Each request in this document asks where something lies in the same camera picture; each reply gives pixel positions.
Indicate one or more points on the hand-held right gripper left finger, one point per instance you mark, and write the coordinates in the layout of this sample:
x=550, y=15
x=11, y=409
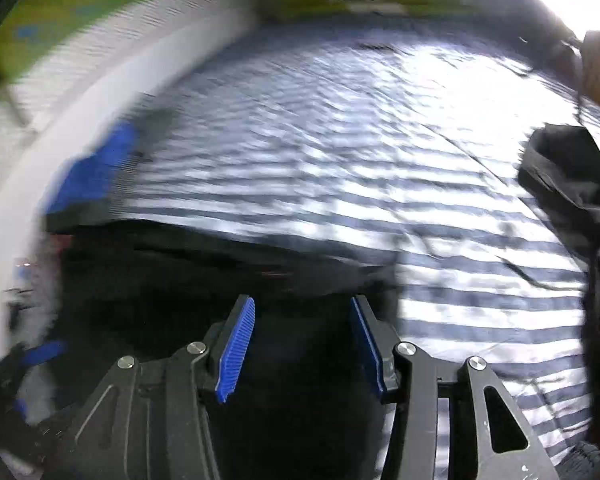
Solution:
x=235, y=350

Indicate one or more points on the large black jacket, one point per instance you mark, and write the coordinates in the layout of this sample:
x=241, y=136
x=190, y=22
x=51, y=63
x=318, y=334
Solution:
x=180, y=270

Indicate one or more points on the green wall poster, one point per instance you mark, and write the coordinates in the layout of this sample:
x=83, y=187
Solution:
x=80, y=0

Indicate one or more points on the white bed frame rail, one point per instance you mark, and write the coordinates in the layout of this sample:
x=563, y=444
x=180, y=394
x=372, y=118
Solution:
x=55, y=125

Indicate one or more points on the black garment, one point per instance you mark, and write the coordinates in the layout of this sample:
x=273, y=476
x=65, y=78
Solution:
x=570, y=180

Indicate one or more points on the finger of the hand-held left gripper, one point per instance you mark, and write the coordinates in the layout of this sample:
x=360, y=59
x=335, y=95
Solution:
x=44, y=353

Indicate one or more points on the striped bedsheet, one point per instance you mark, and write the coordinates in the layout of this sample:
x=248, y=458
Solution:
x=380, y=160

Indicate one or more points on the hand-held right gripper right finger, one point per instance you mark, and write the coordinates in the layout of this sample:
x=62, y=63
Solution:
x=367, y=345

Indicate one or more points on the blue folded garment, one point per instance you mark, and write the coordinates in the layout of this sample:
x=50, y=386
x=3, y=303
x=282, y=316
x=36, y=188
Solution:
x=95, y=175

